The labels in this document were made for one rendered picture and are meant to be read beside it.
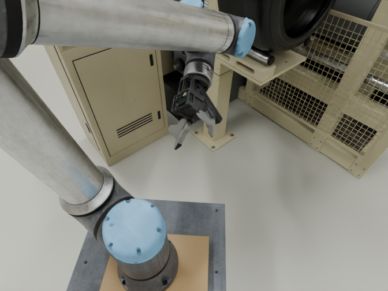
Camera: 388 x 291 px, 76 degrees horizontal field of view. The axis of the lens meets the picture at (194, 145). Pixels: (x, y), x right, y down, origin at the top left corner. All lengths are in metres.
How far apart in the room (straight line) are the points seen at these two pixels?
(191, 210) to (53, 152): 0.59
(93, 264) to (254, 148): 1.44
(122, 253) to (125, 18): 0.48
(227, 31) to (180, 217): 0.67
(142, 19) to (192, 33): 0.12
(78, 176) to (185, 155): 1.36
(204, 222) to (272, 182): 0.97
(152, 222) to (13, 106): 0.38
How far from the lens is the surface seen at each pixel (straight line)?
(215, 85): 1.66
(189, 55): 0.80
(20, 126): 0.51
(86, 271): 0.98
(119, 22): 0.39
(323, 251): 1.73
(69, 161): 0.60
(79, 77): 1.47
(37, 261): 1.78
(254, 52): 1.25
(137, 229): 0.65
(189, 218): 0.98
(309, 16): 1.48
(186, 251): 0.90
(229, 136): 2.05
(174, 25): 0.46
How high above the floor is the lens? 1.48
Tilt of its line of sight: 48 degrees down
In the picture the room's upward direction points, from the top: straight up
